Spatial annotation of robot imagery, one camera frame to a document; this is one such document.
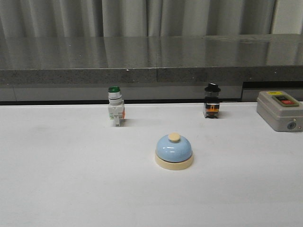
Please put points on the blue call bell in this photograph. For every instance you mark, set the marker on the blue call bell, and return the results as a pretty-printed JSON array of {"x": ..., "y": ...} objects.
[{"x": 174, "y": 152}]

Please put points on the grey granite counter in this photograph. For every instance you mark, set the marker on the grey granite counter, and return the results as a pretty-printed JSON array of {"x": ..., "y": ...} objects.
[{"x": 79, "y": 70}]

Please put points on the grey curtain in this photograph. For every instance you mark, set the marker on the grey curtain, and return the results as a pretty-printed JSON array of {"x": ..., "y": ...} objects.
[{"x": 111, "y": 18}]

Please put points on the green push button switch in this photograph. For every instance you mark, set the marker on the green push button switch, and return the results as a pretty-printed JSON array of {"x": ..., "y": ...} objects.
[{"x": 116, "y": 107}]

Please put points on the black selector switch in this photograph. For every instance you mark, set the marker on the black selector switch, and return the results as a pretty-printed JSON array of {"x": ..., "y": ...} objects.
[{"x": 212, "y": 102}]

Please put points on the grey power switch box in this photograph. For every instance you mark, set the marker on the grey power switch box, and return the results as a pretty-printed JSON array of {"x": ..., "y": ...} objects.
[{"x": 280, "y": 110}]

